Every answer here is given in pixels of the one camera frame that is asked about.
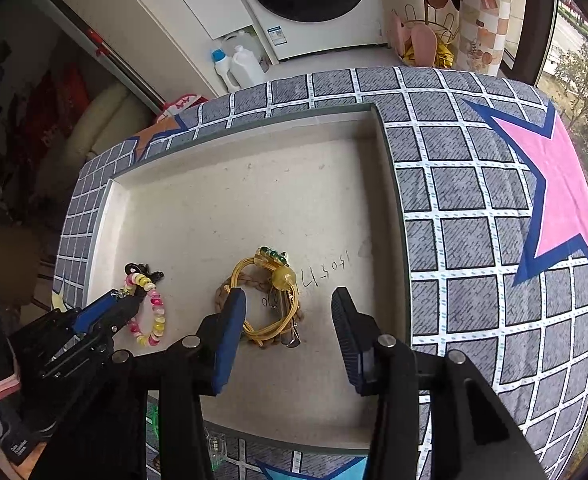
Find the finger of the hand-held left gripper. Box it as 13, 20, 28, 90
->
11, 287, 145, 358
36, 320, 127, 383

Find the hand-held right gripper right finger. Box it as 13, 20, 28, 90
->
330, 286, 548, 480

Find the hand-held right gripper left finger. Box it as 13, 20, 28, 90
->
29, 287, 248, 480

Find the black claw hair clip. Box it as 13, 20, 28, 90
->
124, 261, 165, 283

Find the pink yellow bead bracelet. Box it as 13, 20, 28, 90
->
123, 272, 167, 348

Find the brown braided bracelet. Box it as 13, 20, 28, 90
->
215, 272, 307, 346

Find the silver hair clip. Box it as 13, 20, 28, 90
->
261, 292, 302, 348

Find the yellow cord bracelet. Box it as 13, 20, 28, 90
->
229, 246, 299, 348

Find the grey tray with white inside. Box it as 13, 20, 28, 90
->
76, 102, 415, 458

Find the green plastic bangle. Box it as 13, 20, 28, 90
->
146, 402, 162, 448

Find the cream leather sofa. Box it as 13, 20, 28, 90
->
66, 82, 147, 166

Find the red printed blanket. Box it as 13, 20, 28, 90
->
24, 65, 90, 161

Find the red white bag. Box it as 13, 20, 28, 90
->
155, 92, 209, 123

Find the blue cap detergent bottle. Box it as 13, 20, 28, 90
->
211, 49, 239, 93

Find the white detergent jug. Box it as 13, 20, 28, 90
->
230, 45, 267, 88

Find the clear plastic jug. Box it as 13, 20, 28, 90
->
221, 30, 265, 61

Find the white washing machine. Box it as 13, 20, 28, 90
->
219, 0, 392, 63

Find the pink checkered box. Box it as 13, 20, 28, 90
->
451, 0, 514, 78

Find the red handled mop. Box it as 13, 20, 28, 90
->
26, 0, 167, 116

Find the gold wire rack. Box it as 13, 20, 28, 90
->
384, 0, 462, 68

